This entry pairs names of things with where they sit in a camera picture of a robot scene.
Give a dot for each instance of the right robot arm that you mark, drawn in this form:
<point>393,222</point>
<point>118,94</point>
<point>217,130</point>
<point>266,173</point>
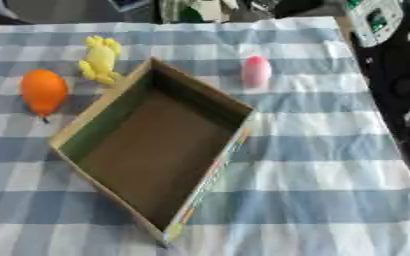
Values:
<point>398,66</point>

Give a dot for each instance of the open tan cardboard box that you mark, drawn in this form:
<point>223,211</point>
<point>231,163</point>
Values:
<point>156,146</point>

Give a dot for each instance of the pink egg-shaped toy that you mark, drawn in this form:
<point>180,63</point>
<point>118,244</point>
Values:
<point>256,71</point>

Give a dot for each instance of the yellow soft toy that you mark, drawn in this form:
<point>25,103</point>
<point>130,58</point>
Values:
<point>100,60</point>

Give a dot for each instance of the orange toy fruit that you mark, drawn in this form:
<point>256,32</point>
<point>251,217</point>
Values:
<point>43,90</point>

